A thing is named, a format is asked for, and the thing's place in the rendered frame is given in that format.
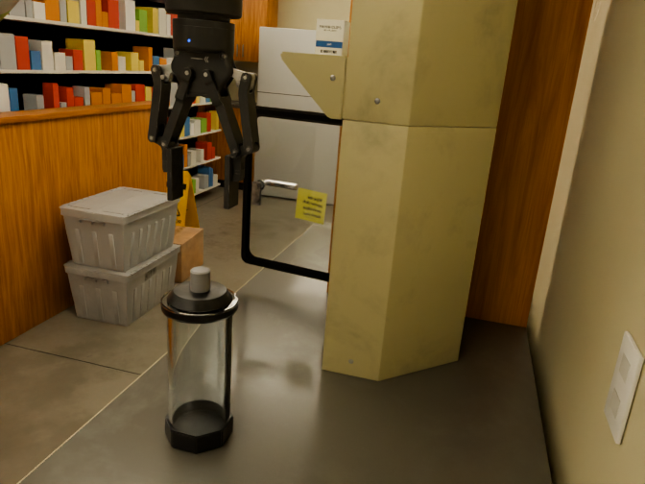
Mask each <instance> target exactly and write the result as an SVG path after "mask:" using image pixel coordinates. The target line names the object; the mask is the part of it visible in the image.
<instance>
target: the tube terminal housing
mask: <svg viewBox="0 0 645 484"><path fill-rule="evenodd" d="M517 1H518V0H353V2H352V14H351V25H350V37H349V48H348V60H347V71H346V93H345V104H344V116H343V118H344V119H345V120H343V126H342V137H341V149H340V160H339V172H338V183H337V195H336V206H335V218H334V230H333V240H332V252H331V263H330V275H329V286H328V298H327V309H326V321H325V333H324V344H323V356H322V369H323V370H327V371H330V372H335V373H340V374H345V375H353V376H358V377H362V378H366V379H371V380H376V381H380V380H384V379H388V378H392V377H395V376H399V375H406V374H409V373H413V372H417V371H420V370H424V369H428V368H432V367H436V366H440V365H443V364H447V363H450V362H454V361H458V357H459V351H460V346H461V340H462V334H463V328H464V322H465V316H466V306H467V300H468V294H469V288H470V283H471V277H472V271H473V265H474V259H475V254H476V248H477V242H478V236H479V230H480V225H481V219H482V213H483V207H484V202H485V197H486V191H487V185H488V179H489V173H490V163H491V157H492V151H493V145H494V139H495V134H496V127H497V122H498V116H499V110H500V105H501V99H502V93H503V87H504V82H505V76H506V70H507V64H508V58H509V53H510V47H511V41H512V35H513V29H514V19H515V13H516V7H517Z"/></svg>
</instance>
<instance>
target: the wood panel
mask: <svg viewBox="0 0 645 484"><path fill-rule="evenodd" d="M592 4H593V0H518V1H517V7H516V13H515V19H514V29H513V35H512V41H511V47H510V53H509V58H508V64H507V70H506V76H505V82H504V87H503V93H502V99H501V105H500V110H499V116H498V122H497V127H496V134H495V139H494V145H493V151H492V157H491V163H490V173H489V179H488V185H487V191H486V197H485V202H484V207H483V213H482V219H481V225H480V230H479V236H478V242H477V248H476V254H475V259H474V265H473V271H472V277H471V283H470V288H469V294H468V300H467V306H466V317H468V318H474V319H480V320H485V321H491V322H496V323H501V324H507V325H512V326H518V327H526V326H527V322H528V317H529V312H530V307H531V302H532V297H533V294H534V289H535V284H536V279H537V274H538V265H539V262H540V257H541V252H542V247H543V242H544V237H545V233H546V229H547V224H548V219H549V214H550V209H551V204H552V200H553V196H554V191H555V186H556V181H557V176H558V172H559V167H560V162H561V154H562V149H563V144H564V140H565V135H566V130H567V126H568V121H569V116H570V111H571V107H572V102H573V97H574V93H575V88H576V83H577V79H578V74H579V69H580V64H581V60H582V55H583V51H584V46H585V37H586V32H587V28H588V23H589V18H590V14H591V9H592Z"/></svg>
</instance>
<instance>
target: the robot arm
mask: <svg viewBox="0 0 645 484"><path fill-rule="evenodd" d="M18 2H19V0H0V21H1V20H2V19H3V18H4V17H5V16H6V15H7V14H8V13H9V12H10V11H11V10H12V9H13V7H14V6H15V5H16V4H17V3H18ZM165 11H167V12H168V13H172V14H177V15H178V18H173V48H174V53H175V55H174V58H173V60H172V62H171V64H165V65H158V64H154V65H152V67H151V72H152V78H153V83H154V86H153V96H152V104H151V113H150V122H149V130H148V140H149V141H150V142H154V143H156V144H158V145H159V146H160V147H161V149H162V169H163V172H167V200H168V201H174V200H175V199H178V198H181V197H183V146H179V144H178V141H179V137H180V134H181V131H182V129H183V126H184V123H185V121H186V118H187V115H188V113H189V110H190V108H191V106H192V103H193V102H194V101H195V100H196V97H199V96H202V97H204V98H210V100H211V103H212V105H213V106H214V107H215V109H216V111H217V114H218V117H219V120H220V123H221V125H222V128H223V131H224V134H225V137H226V140H227V145H228V148H229V150H230V154H229V155H226V156H225V179H224V208H226V209H230V208H232V207H234V206H237V205H238V186H239V182H240V181H242V180H243V179H244V177H245V158H246V155H249V154H252V153H255V152H258V151H259V149H260V145H259V135H258V126H257V116H256V105H255V96H254V91H255V86H256V82H257V75H256V74H255V73H253V72H244V71H241V70H238V69H237V68H236V65H235V63H234V59H233V56H234V41H235V24H233V23H230V19H240V18H241V17H242V12H243V0H165ZM173 74H174V75H175V76H176V78H177V80H178V81H179V87H178V89H177V92H176V95H175V98H176V101H175V103H174V105H173V108H172V111H171V114H170V116H169V119H168V122H167V117H168V109H169V102H170V93H171V81H172V80H173V78H174V76H173ZM233 79H235V81H236V86H237V87H238V88H239V89H238V97H239V107H240V115H241V125H242V133H241V131H240V129H239V125H238V122H237V119H236V116H235V113H234V110H233V107H232V104H231V97H230V94H229V91H228V86H229V85H230V83H231V82H232V80H233ZM242 134H243V136H242Z"/></svg>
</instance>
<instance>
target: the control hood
mask: <svg viewBox="0 0 645 484"><path fill-rule="evenodd" d="M280 56H281V59H282V60H283V61H284V63H285V64H286V65H287V66H288V68H289V69H290V70H291V72H292V73H293V74H294V75H295V77H296V78H297V79H298V80H299V82H300V83H301V84H302V86H303V87H304V88H305V89H306V91H307V92H308V93H309V94H310V96H311V97H312V98H313V99H314V101H315V102H316V103H317V105H318V106H319V107H320V108H321V110H322V111H323V112H324V114H325V115H326V116H327V117H329V118H331V119H341V120H342V119H344V118H343V116H344V104H345V93H346V71H347V60H348V57H344V56H331V55H319V54H305V53H293V52H282V54H280Z"/></svg>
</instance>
